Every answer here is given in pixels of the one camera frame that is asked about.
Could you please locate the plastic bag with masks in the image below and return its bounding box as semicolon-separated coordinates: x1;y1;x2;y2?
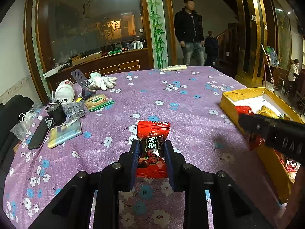
10;103;42;141

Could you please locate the red black sugar candy packet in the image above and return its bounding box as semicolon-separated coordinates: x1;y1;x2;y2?
136;120;171;179

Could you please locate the person's right hand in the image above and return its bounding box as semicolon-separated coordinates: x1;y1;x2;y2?
277;165;304;228

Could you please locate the wooden counter cabinet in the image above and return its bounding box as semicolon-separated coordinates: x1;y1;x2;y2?
47;48;153;90

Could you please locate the gold foil snack packet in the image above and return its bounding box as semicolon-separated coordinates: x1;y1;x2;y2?
257;106;279;119

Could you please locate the yellow blue booklet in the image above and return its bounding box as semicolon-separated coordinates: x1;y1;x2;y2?
48;119;82;149

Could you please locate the yellow cardboard box tray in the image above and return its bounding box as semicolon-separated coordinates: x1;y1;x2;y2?
220;87;304;203

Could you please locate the white tube on table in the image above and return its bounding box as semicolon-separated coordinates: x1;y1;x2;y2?
159;65;187;71

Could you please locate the white cloth glove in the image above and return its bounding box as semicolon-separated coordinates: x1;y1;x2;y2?
87;72;117;93

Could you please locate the person in dark coat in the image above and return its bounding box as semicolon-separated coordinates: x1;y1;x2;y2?
204;31;219;66

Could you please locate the clear plastic bag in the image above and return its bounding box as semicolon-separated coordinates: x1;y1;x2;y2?
63;101;88;123

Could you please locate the black cup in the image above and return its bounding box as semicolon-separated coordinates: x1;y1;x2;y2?
45;101;67;126

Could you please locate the white plastic jar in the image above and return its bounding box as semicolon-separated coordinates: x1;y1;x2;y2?
55;80;75;104

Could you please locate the seated person in white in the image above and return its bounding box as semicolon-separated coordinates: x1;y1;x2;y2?
288;58;299;82

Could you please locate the black phone stand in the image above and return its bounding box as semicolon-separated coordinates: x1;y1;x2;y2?
71;69;91;100

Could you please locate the green biscuit packet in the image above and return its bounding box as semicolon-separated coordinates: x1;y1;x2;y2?
84;94;114;112

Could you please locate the black smartphone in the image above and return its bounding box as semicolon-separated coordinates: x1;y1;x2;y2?
28;116;53;150

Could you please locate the standing man in black jacket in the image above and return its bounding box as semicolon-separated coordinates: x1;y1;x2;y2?
174;0;205;66

